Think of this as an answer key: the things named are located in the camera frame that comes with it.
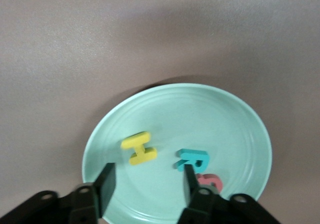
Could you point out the teal foam letter R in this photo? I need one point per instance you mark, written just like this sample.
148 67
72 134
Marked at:
190 155

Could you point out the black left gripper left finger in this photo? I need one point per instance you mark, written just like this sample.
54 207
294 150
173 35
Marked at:
105 189

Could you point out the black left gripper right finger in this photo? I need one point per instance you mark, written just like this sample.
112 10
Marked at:
200 204

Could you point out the mint green plate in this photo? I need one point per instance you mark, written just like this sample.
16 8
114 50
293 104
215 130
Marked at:
187 121

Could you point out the yellow foam letter H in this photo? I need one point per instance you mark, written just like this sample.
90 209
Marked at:
141 150

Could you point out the red foam letter Q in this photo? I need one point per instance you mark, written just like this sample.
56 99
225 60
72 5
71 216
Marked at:
212 180

